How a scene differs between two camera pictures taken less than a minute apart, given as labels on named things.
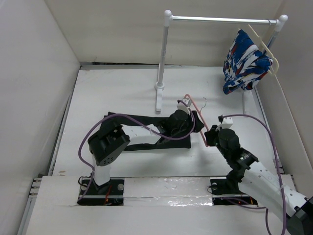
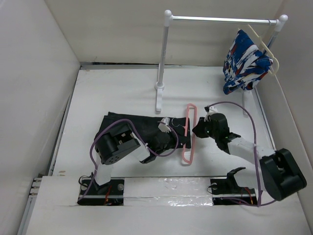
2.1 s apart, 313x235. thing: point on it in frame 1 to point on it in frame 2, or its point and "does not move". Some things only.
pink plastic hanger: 200,116 to 189,106
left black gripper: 190,122 to 174,137
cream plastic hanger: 269,53 does not move
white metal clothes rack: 168,17 does not move
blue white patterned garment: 244,64 does not move
